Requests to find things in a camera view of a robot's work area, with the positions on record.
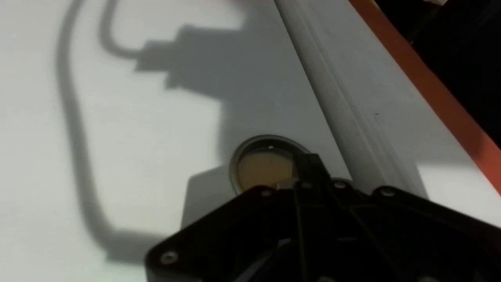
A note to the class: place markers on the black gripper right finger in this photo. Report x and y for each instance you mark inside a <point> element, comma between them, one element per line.
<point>391,235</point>

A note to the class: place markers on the orange wooden frame strip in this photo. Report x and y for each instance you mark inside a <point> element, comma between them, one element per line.
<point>443,104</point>

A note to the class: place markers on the white closet door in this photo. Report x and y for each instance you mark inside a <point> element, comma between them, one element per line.
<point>31,157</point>

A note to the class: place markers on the white closet door frame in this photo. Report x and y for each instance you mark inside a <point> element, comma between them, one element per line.
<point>354,104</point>

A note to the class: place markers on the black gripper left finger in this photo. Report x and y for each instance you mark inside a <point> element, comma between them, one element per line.
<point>235,229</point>

